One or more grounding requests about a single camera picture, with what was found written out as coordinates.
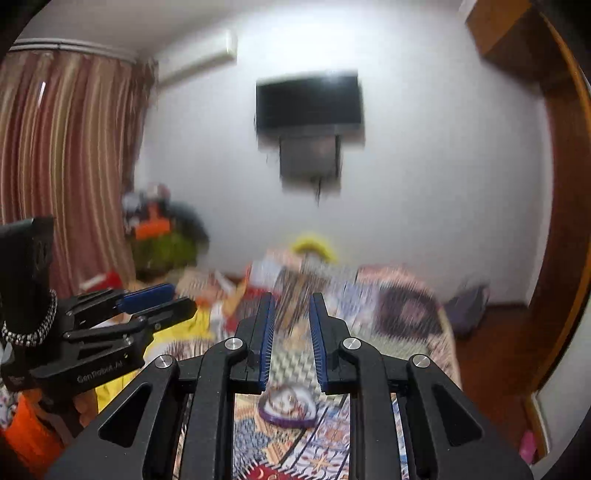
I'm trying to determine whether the black wall television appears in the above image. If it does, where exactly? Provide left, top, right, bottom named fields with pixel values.
left=255, top=70, right=363, bottom=137

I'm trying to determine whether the wooden overhead cabinet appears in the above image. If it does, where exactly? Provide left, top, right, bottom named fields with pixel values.
left=466, top=0, right=555, bottom=79

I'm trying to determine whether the striped curtain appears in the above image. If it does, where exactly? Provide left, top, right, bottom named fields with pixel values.
left=0, top=48, right=158, bottom=296

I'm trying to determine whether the patchwork patterned blanket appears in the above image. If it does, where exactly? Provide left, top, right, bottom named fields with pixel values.
left=212, top=249, right=462, bottom=480

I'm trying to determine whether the grey backpack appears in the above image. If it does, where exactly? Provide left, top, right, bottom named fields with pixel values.
left=445, top=284, right=490, bottom=337

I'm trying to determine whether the yellow curved plastic item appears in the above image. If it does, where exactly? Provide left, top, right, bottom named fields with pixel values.
left=294, top=233, right=337, bottom=265

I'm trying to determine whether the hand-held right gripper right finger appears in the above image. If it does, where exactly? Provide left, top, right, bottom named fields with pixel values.
left=308, top=292, right=536, bottom=480

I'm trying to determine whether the brown wooden door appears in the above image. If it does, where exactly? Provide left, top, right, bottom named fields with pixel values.
left=531, top=78, right=566, bottom=305

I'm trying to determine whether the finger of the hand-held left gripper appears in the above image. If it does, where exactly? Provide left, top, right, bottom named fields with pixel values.
left=62, top=298, right=198, bottom=356
left=65, top=284, right=176, bottom=324

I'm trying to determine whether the braided wrist strap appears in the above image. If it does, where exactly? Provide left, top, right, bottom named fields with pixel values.
left=2, top=291, right=58, bottom=347

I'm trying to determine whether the grey stuffed toy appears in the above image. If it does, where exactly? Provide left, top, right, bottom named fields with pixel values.
left=122, top=182, right=171, bottom=222

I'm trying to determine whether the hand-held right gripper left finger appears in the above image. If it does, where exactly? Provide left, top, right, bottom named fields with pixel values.
left=44, top=292, right=278, bottom=480

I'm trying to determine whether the yellow cloth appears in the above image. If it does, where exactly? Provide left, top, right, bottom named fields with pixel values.
left=96, top=308, right=218, bottom=414

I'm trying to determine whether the purple heart-shaped jewelry box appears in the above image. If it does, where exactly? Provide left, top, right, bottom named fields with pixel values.
left=257, top=384, right=319, bottom=428

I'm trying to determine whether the white curtain rail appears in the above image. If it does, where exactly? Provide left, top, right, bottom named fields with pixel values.
left=9, top=39, right=139, bottom=63

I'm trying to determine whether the pink cloth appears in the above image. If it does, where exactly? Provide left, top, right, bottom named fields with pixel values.
left=519, top=431, right=539, bottom=464

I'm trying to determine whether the orange box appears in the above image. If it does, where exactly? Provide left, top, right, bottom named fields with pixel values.
left=134, top=219, right=178, bottom=241

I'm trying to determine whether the orange striped blanket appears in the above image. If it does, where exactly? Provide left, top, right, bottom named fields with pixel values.
left=178, top=268, right=252, bottom=319

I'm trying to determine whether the small black monitor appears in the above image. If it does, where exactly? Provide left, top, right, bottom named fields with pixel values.
left=279, top=134, right=342, bottom=178

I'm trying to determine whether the orange cloth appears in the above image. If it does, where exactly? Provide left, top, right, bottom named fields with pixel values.
left=0, top=394, right=63, bottom=476

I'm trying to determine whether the white air conditioner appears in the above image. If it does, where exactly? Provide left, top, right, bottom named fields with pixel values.
left=157, top=28, right=238, bottom=86

